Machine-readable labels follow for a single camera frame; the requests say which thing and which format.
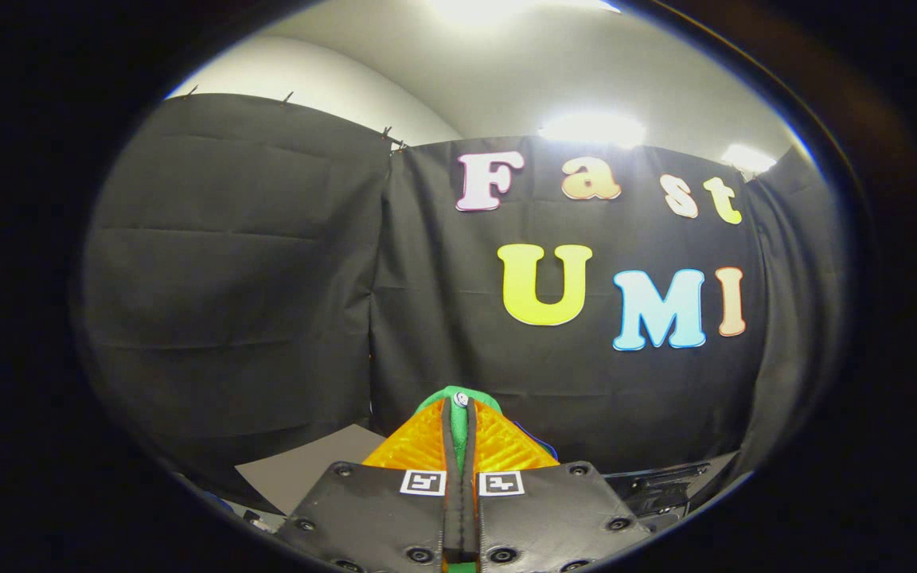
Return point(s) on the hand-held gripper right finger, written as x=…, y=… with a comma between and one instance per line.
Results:
x=473, y=454

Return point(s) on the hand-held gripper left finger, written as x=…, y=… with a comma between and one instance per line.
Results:
x=449, y=454

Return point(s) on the green garment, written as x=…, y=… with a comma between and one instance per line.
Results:
x=462, y=438

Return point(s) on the dark transparent washing machine lid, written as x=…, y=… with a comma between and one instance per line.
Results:
x=657, y=489

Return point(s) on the grey and beige cabinet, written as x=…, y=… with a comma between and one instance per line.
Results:
x=307, y=469

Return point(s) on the black backdrop cloth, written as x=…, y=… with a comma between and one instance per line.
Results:
x=251, y=302

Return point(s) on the ceiling light behind backdrop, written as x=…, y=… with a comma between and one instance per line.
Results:
x=592, y=129

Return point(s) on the small ceiling light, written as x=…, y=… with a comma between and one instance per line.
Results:
x=747, y=157

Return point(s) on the large ceiling light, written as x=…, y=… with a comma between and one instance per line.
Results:
x=478, y=8

